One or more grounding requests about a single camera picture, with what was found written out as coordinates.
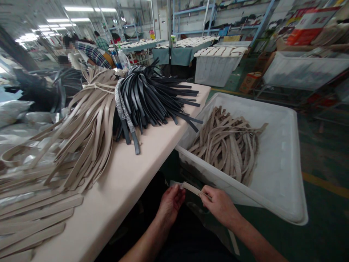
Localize person's left hand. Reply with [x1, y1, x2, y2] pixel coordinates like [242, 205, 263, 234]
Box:
[157, 183, 186, 226]

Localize person's right hand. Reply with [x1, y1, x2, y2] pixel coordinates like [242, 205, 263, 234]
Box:
[198, 185, 242, 228]

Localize person's left fingers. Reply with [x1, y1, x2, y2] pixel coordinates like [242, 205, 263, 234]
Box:
[161, 183, 179, 208]

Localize single beige leather strap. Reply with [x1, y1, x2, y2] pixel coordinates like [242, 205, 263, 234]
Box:
[182, 181, 212, 201]

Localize long white work table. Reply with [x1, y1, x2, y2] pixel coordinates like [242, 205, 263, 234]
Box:
[30, 80, 212, 262]

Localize white plastic bin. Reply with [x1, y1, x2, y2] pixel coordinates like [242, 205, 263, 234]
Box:
[175, 92, 309, 226]

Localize small cardboard box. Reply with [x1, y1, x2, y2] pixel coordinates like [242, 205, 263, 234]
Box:
[238, 71, 264, 95]

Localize white bin with cream pieces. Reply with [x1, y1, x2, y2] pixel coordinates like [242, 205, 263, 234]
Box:
[193, 45, 249, 88]

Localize clear plastic water bottle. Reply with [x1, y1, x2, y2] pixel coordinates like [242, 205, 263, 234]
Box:
[117, 50, 131, 70]

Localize table with cream leather pieces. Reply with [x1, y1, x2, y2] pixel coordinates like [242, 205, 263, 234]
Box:
[108, 35, 218, 67]

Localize large white cart bin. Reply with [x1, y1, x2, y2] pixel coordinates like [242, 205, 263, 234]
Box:
[262, 48, 349, 92]

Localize crumpled clear plastic bags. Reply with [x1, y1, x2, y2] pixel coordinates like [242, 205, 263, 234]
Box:
[0, 100, 63, 175]

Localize blue metal shelving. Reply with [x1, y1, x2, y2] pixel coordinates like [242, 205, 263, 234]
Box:
[171, 0, 276, 39]

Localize red and white carton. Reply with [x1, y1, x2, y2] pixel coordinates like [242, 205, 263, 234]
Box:
[285, 6, 343, 46]

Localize pile of beige straps in bin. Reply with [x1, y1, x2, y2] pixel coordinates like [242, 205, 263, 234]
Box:
[187, 106, 269, 187]

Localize bundle of black leather straps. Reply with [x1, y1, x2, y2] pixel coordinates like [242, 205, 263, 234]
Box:
[113, 57, 204, 156]

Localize tied bundle of beige straps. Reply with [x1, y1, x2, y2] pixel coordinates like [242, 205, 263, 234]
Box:
[0, 65, 122, 193]

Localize spread of flat beige straps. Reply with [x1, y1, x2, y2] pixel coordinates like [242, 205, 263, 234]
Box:
[0, 169, 84, 261]

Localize pile of dark straps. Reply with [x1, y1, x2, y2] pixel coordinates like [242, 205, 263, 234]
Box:
[12, 67, 85, 114]

